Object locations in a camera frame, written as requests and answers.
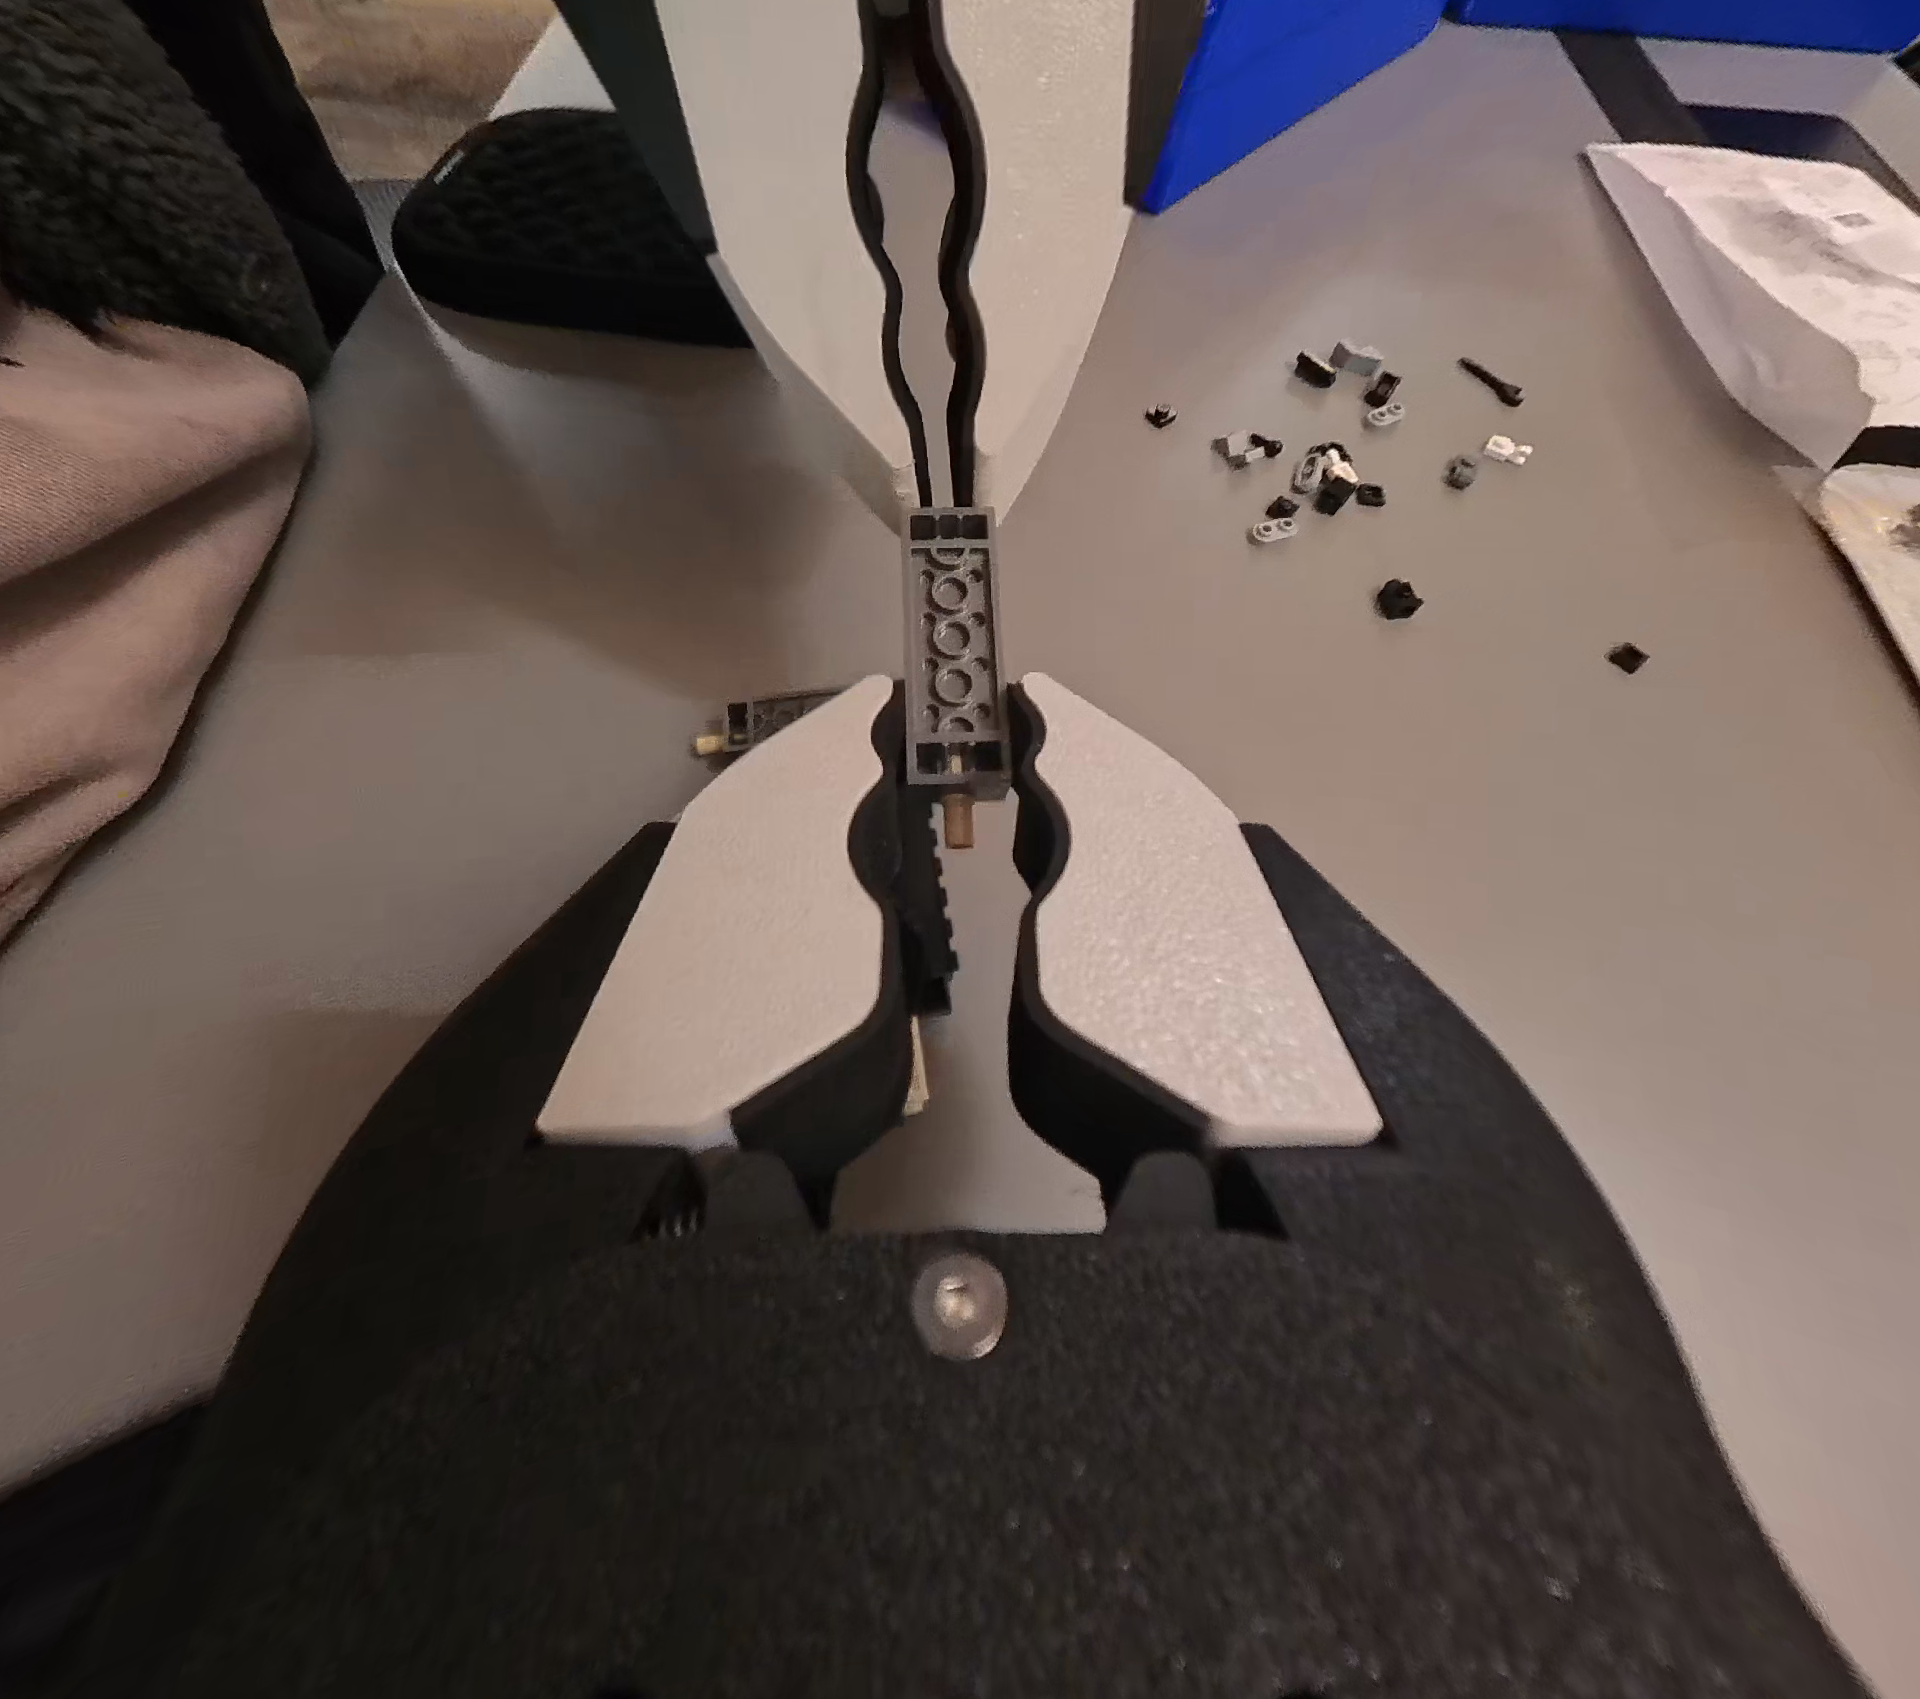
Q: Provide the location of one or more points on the white printed paper bag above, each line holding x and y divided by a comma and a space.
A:
1770, 288

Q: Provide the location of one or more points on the clear bag of black gears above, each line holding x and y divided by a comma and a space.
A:
1875, 544

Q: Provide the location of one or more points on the person's black fleece jacket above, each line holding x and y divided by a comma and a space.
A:
135, 154

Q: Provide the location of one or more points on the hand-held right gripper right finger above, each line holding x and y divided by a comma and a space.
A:
1185, 950

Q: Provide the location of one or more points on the scattered small toy bricks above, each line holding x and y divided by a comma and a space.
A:
1399, 600

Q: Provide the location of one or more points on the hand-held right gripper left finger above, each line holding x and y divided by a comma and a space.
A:
734, 950

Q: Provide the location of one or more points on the person's beige shirt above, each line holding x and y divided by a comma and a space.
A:
135, 560

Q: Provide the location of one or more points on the dark toy brick assembly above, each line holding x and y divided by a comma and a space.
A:
765, 722

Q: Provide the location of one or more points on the black diamond-textured object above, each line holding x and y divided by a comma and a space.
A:
570, 228

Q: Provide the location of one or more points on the tan toy connector pin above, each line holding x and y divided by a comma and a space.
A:
960, 814

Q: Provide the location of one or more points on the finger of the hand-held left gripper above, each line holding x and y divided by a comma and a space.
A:
765, 124
1050, 78

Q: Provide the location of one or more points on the grey desk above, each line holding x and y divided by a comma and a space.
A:
1351, 904

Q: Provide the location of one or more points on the dark grey toy axle brick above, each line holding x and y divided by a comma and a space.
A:
957, 634

